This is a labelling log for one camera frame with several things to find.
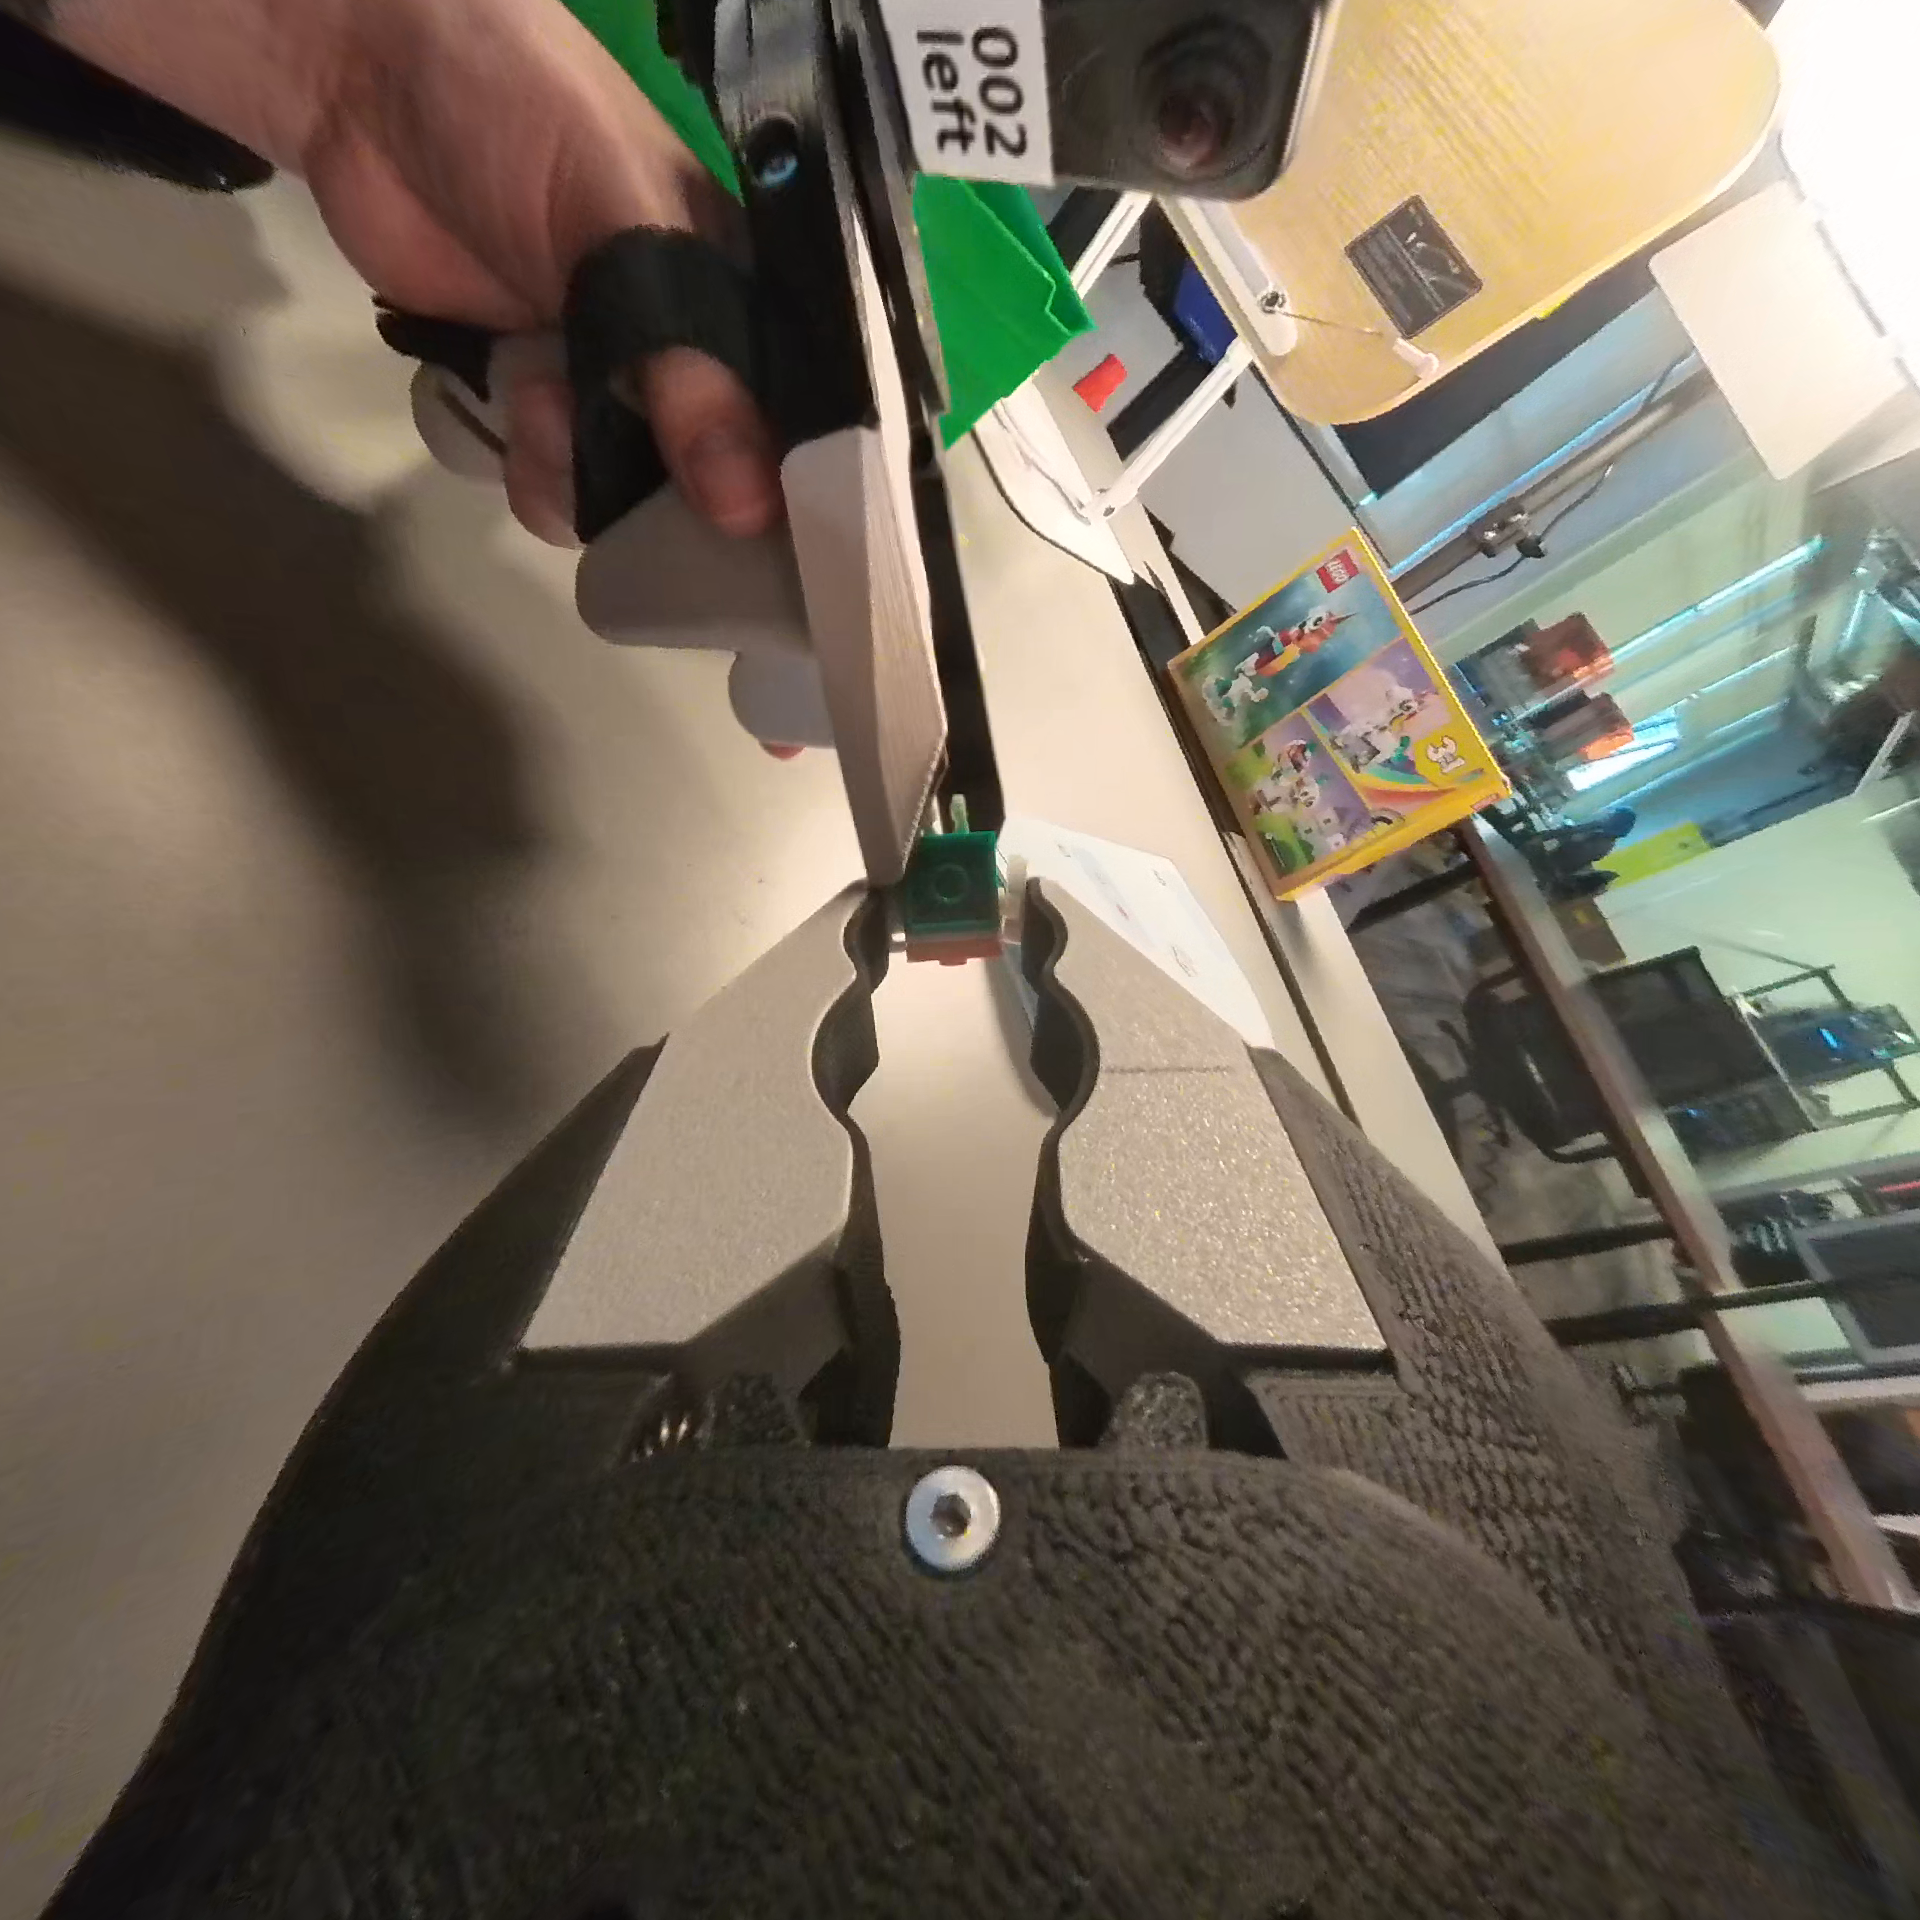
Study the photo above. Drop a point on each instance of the white panel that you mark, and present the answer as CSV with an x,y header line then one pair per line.
x,y
1770,331

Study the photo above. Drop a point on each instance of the small lego brick assembly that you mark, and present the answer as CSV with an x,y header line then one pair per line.
x,y
945,887

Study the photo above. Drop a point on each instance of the small red object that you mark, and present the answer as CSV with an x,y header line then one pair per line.
x,y
1098,379

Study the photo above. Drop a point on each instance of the person's left forearm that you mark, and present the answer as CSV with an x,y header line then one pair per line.
x,y
106,118

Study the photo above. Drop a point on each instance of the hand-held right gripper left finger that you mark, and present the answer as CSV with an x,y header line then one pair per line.
x,y
706,1170

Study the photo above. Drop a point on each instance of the green plastic bin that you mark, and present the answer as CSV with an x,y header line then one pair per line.
x,y
991,303

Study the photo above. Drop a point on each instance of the person's left hand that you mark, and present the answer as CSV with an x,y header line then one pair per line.
x,y
450,152

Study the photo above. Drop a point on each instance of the dark long table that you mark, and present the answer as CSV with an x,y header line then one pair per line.
x,y
1671,1209

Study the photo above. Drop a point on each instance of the white metal frame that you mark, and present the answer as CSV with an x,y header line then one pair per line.
x,y
1185,420

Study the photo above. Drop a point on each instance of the yellow lego box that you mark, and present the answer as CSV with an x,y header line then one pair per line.
x,y
1337,720

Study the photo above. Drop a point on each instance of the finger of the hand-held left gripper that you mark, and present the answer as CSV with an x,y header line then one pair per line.
x,y
960,660
868,660

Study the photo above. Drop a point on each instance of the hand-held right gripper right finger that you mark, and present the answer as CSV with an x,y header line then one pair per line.
x,y
1198,1199

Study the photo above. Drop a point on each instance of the plywood board with black label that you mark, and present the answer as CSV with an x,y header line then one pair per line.
x,y
1499,195

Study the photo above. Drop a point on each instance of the orange equipment box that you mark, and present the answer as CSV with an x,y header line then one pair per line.
x,y
1570,646
1596,725

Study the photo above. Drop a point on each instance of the open pale blue instruction booklet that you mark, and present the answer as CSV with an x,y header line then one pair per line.
x,y
1154,933

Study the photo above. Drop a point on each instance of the black office chair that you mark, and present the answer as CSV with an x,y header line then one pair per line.
x,y
1619,1050

